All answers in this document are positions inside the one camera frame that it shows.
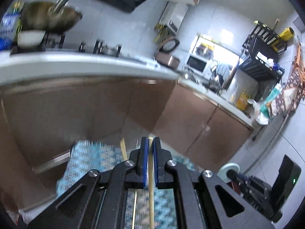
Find wooden chopstick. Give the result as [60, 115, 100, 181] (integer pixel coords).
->
[120, 138, 128, 161]
[132, 190, 137, 229]
[148, 137, 155, 229]

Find wooden chopstick in holder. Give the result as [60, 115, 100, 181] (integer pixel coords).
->
[120, 138, 128, 161]

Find blue zigzag woven table mat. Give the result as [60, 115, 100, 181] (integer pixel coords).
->
[56, 139, 199, 229]

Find pink rice cooker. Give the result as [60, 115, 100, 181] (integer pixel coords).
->
[154, 37, 180, 70]

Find white microwave oven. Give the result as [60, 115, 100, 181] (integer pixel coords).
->
[186, 54, 209, 76]

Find yellow oil bottle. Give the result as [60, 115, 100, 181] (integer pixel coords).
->
[236, 90, 251, 111]

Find brown patterned hanging cloth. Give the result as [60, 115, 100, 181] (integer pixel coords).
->
[268, 44, 304, 117]

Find white water heater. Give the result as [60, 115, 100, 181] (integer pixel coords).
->
[158, 2, 188, 35]

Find gas stove burners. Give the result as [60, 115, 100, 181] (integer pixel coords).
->
[41, 34, 122, 57]

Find white small bowl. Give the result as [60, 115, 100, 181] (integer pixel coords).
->
[17, 30, 46, 48]

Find blue white salt bag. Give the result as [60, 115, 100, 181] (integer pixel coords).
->
[0, 13, 20, 51]

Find black wall rack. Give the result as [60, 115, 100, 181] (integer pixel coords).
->
[237, 21, 287, 82]

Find metal wok with handle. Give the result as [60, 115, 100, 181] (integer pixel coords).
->
[21, 0, 83, 34]

